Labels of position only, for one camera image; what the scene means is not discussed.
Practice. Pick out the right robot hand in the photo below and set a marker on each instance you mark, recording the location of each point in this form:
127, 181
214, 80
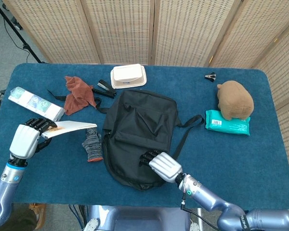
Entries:
165, 166

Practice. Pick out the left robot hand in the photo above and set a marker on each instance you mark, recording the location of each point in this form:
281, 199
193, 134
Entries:
22, 142

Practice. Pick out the black fabric backpack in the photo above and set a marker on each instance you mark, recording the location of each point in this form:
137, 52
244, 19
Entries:
139, 125

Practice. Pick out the white spiral notebook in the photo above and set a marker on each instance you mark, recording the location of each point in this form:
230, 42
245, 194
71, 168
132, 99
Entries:
72, 127

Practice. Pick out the long white tissue pack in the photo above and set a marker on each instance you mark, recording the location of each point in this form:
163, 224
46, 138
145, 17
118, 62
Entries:
33, 102

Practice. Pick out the blue-grey robot torso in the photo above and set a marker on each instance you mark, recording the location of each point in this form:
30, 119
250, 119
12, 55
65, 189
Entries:
144, 220

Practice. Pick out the grey striped knit glove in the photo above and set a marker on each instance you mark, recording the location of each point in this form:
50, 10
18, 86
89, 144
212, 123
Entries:
92, 144

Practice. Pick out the rust brown cloth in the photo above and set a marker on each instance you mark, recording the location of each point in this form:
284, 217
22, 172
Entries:
78, 96

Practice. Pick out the teal wet wipes pack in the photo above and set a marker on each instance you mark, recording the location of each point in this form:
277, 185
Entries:
226, 127

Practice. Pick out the brown plush animal toy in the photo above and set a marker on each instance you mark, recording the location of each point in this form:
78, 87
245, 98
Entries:
236, 101

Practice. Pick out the black stapler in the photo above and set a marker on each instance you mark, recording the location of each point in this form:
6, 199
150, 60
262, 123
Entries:
106, 89

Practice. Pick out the white lidded food container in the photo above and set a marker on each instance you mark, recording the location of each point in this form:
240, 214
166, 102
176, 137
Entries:
127, 75

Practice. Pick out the black staple remover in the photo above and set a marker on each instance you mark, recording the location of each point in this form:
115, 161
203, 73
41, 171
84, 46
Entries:
210, 77

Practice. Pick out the black tripod stand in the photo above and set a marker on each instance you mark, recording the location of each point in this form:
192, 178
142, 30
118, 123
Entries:
17, 34

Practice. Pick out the woven folding screen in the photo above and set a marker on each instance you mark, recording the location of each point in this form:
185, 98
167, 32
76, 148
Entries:
122, 29

